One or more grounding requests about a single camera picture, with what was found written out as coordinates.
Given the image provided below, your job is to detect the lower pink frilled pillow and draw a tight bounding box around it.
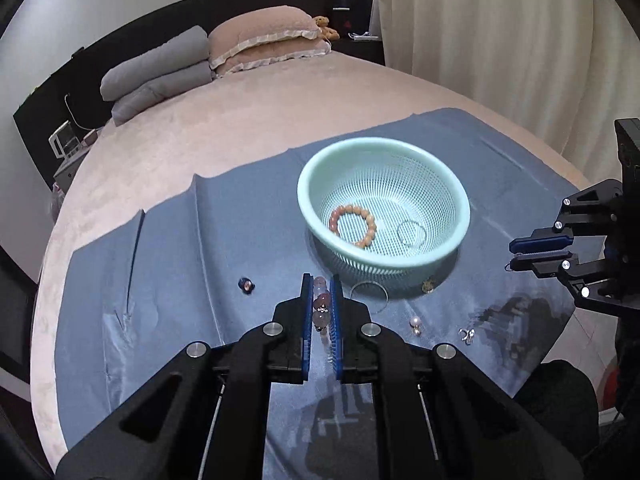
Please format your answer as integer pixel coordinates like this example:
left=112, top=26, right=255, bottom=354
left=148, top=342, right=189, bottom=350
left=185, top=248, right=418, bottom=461
left=214, top=37, right=331, bottom=77

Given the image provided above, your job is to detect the large silver hoop earring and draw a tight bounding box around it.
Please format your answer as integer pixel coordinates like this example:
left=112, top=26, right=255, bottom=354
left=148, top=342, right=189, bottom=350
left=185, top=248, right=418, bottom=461
left=396, top=219, right=427, bottom=248

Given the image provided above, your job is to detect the mint green plastic basket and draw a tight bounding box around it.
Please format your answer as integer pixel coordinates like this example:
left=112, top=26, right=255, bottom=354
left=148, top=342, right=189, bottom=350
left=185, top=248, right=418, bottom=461
left=297, top=136, right=471, bottom=275

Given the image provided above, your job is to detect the lower grey pillow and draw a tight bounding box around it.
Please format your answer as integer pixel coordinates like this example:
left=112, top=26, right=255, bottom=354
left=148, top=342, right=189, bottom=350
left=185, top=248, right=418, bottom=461
left=112, top=61, right=213, bottom=126

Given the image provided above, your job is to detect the orange bead bracelet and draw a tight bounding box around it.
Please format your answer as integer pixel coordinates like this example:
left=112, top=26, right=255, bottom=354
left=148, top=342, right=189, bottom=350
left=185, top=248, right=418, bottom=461
left=327, top=201, right=378, bottom=250

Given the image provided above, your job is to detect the cream curtain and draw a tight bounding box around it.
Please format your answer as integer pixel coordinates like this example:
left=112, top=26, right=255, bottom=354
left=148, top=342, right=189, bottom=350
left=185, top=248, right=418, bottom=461
left=376, top=0, right=639, bottom=181

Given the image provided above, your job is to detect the brown teddy bear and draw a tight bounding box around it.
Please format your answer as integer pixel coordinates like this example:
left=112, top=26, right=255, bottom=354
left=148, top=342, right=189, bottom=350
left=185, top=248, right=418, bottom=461
left=314, top=15, right=340, bottom=41

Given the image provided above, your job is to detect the grey pillow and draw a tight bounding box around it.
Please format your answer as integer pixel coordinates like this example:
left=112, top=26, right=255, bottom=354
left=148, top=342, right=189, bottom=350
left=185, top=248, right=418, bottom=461
left=112, top=61, right=213, bottom=126
left=100, top=26, right=209, bottom=102

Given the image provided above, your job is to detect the upper grey pillow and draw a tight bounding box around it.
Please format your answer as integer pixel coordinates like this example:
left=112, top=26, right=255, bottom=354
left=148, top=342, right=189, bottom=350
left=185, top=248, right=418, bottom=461
left=100, top=26, right=209, bottom=102

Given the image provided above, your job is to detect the white bedside appliance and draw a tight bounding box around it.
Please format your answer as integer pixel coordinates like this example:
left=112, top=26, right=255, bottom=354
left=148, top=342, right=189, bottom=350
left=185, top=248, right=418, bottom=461
left=48, top=120, right=100, bottom=159

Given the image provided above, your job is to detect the black headboard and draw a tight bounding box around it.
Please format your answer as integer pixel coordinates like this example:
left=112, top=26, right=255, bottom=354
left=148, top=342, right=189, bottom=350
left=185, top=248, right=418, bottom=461
left=13, top=0, right=372, bottom=185

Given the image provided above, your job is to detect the small silver hoop earring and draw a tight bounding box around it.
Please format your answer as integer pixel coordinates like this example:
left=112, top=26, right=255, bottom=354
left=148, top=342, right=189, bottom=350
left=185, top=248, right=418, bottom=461
left=349, top=280, right=390, bottom=315

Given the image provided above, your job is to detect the pearl drop earring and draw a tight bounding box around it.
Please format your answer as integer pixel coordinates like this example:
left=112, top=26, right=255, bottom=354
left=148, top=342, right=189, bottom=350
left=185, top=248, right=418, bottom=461
left=409, top=316, right=422, bottom=337

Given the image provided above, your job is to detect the pink frilled pillow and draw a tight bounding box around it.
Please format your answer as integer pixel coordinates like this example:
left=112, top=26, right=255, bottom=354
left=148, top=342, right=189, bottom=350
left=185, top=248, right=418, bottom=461
left=208, top=6, right=320, bottom=68
left=214, top=37, right=331, bottom=77

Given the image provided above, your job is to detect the blue cloth mat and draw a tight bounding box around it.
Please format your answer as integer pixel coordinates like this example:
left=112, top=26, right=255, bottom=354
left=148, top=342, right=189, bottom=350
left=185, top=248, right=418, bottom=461
left=54, top=108, right=576, bottom=446

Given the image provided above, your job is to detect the upper pink frilled pillow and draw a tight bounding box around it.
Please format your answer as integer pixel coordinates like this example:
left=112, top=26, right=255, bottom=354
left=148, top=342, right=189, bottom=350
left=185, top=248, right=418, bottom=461
left=208, top=6, right=320, bottom=68

